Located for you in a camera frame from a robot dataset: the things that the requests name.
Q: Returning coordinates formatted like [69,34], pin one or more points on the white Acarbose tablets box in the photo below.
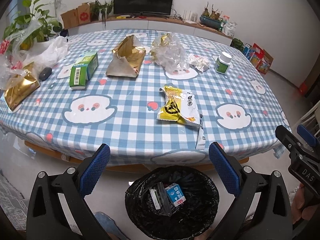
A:
[155,198]

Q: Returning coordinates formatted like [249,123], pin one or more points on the right hand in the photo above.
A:
[299,209]

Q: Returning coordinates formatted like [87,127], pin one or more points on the small gold package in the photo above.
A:
[21,86]

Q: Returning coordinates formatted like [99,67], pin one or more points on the clear plastic tube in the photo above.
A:
[164,199]

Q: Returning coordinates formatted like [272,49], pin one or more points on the colourful boxes on floor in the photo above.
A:
[258,57]

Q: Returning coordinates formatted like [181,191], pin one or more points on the clear plastic bag gold wrapper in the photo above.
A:
[167,52]

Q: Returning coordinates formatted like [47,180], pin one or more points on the crumpled white tissue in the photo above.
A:
[200,63]

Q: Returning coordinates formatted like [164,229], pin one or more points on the black computer mouse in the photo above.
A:
[45,73]

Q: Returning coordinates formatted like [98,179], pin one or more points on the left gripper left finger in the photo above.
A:
[46,218]

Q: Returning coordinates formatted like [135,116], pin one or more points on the white plastic bag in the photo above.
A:
[42,54]

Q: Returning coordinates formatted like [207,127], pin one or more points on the white tv cabinet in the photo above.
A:
[153,23]

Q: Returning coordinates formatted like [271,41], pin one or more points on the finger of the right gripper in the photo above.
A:
[307,136]

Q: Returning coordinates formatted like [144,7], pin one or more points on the small floor plant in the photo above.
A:
[237,44]

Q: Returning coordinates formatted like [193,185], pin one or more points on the green white pill bottle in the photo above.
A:
[223,63]

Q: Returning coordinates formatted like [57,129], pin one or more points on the cardboard boxes red flower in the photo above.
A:
[76,17]

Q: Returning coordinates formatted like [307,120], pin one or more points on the white wifi router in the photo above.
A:
[189,17]

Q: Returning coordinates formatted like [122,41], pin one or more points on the blue white milk carton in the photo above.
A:
[175,194]

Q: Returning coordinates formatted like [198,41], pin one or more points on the blue checkered tablecloth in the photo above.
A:
[239,109]

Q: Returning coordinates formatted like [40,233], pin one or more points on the blue bonsai pot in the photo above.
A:
[211,19]

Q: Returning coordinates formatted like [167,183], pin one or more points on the yellow snack wrapper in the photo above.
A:
[181,107]

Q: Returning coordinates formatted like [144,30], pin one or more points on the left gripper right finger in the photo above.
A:
[261,207]

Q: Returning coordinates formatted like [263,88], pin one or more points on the green pothos plant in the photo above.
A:
[37,25]

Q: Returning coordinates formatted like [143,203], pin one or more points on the small plant beside tv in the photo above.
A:
[100,11]

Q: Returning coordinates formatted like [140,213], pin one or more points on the black bag trash bin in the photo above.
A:
[190,219]

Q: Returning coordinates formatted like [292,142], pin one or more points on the large gold tissue package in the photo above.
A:
[127,58]

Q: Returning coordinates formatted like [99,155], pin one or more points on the green white medicine box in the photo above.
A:
[83,70]

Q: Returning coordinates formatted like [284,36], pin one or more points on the white bags on cabinet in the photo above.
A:
[229,27]

